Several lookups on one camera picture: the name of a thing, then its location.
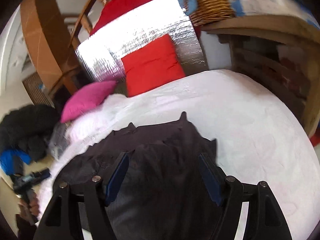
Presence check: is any wicker basket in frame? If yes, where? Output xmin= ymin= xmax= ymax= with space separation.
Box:
xmin=189 ymin=0 xmax=235 ymax=27

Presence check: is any wooden side table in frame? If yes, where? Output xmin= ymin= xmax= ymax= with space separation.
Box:
xmin=200 ymin=15 xmax=319 ymax=138

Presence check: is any silver foil headboard panel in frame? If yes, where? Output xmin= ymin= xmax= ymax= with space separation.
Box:
xmin=75 ymin=0 xmax=208 ymax=81

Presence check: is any red square pillow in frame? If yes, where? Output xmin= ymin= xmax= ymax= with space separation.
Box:
xmin=121 ymin=34 xmax=185 ymax=97

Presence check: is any dark quilted zip jacket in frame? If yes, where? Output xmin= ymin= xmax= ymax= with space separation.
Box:
xmin=53 ymin=113 xmax=220 ymax=239

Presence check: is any wooden stair railing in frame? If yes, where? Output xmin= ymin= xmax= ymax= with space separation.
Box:
xmin=69 ymin=0 xmax=109 ymax=50

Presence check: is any black fluffy coat pile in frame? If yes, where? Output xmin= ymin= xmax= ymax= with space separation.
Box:
xmin=1 ymin=105 xmax=60 ymax=162

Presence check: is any white textured bedspread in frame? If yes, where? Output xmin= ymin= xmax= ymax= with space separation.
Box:
xmin=40 ymin=70 xmax=319 ymax=239

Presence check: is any toilet paper pack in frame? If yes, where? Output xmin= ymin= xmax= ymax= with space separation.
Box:
xmin=229 ymin=0 xmax=313 ymax=21

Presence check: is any brown curved wooden column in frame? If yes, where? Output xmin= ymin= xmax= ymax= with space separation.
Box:
xmin=20 ymin=0 xmax=80 ymax=94

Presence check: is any grey folded garment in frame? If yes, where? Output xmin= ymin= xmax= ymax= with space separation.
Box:
xmin=48 ymin=122 xmax=70 ymax=160

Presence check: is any blue garment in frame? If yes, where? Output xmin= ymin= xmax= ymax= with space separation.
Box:
xmin=1 ymin=149 xmax=31 ymax=176

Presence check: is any pink pillow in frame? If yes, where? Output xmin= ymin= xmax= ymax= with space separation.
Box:
xmin=60 ymin=80 xmax=117 ymax=123

